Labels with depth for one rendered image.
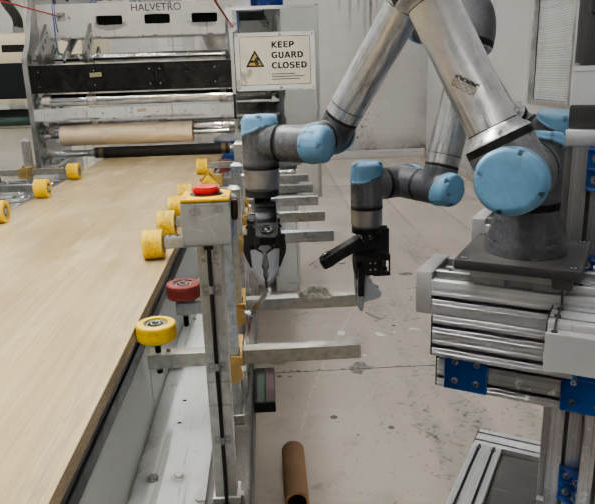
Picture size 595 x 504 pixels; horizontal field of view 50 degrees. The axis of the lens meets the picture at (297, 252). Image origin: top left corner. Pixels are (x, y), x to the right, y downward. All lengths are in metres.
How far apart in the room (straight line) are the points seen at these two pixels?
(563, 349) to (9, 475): 0.86
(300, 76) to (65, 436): 3.21
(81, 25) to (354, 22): 6.53
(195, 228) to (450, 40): 0.52
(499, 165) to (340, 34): 9.32
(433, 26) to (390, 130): 9.38
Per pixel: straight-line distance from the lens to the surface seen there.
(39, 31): 4.48
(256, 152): 1.31
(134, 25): 4.34
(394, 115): 10.49
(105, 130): 4.11
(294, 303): 1.56
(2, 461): 0.98
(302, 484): 2.26
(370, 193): 1.48
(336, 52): 10.33
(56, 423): 1.04
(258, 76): 3.95
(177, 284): 1.57
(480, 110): 1.12
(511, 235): 1.25
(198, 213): 0.92
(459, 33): 1.13
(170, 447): 1.46
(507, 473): 2.13
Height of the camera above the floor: 1.39
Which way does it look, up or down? 16 degrees down
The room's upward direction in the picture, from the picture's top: 2 degrees counter-clockwise
